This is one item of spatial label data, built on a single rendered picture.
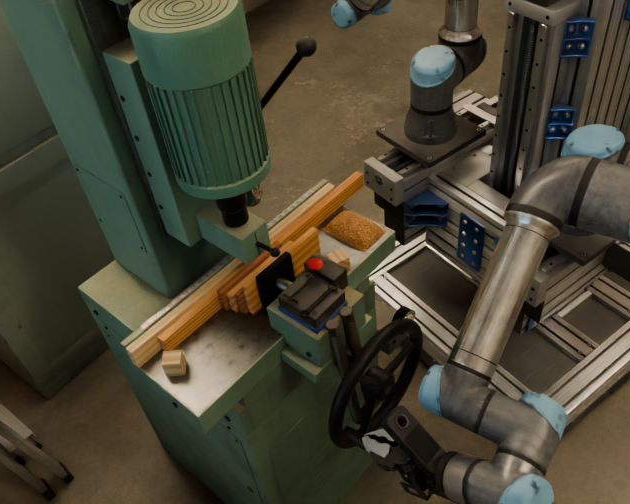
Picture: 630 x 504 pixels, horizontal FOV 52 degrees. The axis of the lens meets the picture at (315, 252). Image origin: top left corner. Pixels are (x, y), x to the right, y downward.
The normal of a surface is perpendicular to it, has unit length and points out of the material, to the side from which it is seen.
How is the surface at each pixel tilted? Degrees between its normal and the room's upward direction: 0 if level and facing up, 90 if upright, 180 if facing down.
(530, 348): 0
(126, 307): 0
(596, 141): 8
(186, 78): 90
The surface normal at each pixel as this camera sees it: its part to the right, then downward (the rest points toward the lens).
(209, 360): -0.10, -0.70
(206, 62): 0.38, 0.63
